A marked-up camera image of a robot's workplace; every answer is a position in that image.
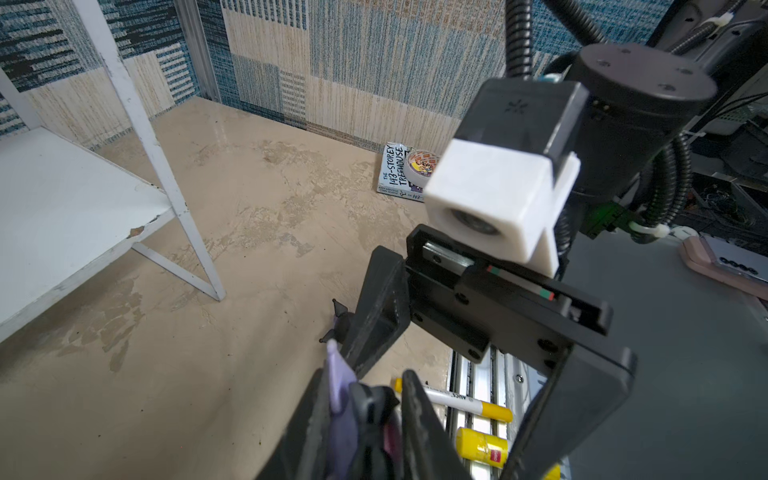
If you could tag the treehouse book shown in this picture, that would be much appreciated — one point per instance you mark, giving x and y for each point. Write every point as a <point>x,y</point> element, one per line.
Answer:
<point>392,180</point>

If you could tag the pink device on desk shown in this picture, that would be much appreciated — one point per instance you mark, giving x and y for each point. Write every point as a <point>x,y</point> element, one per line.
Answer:
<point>726,263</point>

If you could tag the yellow glue stick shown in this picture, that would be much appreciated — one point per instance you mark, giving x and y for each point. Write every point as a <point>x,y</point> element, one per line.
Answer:
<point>480,447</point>

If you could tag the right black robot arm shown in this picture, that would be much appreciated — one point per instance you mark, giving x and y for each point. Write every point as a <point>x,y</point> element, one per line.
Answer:
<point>633,160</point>

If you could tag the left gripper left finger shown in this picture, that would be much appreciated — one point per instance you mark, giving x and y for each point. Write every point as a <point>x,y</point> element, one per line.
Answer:
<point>302,451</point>

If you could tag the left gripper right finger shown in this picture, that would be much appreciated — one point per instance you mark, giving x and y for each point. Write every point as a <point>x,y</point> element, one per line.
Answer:
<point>427,450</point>

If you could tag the round sticker tape roll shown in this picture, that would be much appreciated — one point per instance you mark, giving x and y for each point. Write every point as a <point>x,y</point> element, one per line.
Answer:
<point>419,166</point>

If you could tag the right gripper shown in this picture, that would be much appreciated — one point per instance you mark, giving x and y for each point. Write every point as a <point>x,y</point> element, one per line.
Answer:
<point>471,301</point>

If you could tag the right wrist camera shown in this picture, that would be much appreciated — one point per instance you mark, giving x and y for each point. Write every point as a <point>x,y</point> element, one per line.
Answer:
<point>505,176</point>

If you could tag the white two-tier shelf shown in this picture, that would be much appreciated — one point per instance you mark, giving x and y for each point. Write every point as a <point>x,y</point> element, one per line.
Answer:
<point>84,179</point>

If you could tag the white yellow marker pen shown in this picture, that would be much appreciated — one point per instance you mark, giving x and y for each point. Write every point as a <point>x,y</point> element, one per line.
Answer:
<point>469,405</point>

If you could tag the purple-eared black figure toy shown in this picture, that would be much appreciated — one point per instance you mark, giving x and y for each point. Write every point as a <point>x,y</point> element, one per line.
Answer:
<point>364,437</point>

